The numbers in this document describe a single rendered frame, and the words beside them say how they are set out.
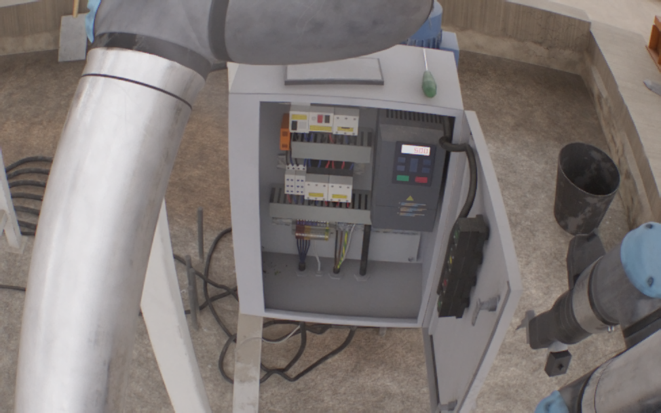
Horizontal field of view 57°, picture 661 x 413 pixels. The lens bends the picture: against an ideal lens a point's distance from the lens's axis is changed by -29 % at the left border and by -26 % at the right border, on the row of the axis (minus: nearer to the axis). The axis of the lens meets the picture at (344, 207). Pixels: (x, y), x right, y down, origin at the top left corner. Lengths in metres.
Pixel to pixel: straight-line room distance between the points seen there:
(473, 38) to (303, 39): 3.40
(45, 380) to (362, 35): 0.35
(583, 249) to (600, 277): 0.11
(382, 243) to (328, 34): 1.32
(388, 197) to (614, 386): 0.99
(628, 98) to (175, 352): 2.69
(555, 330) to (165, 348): 0.66
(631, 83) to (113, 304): 3.24
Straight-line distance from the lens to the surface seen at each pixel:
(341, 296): 1.80
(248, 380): 2.14
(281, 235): 1.81
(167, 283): 1.14
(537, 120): 3.56
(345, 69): 1.38
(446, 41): 2.21
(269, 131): 1.62
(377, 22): 0.53
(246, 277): 1.66
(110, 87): 0.52
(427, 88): 1.33
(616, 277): 0.76
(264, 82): 1.36
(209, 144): 3.20
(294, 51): 0.52
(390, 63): 1.43
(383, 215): 1.51
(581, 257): 0.88
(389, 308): 1.79
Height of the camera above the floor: 2.04
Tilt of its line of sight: 44 degrees down
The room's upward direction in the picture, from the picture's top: 4 degrees clockwise
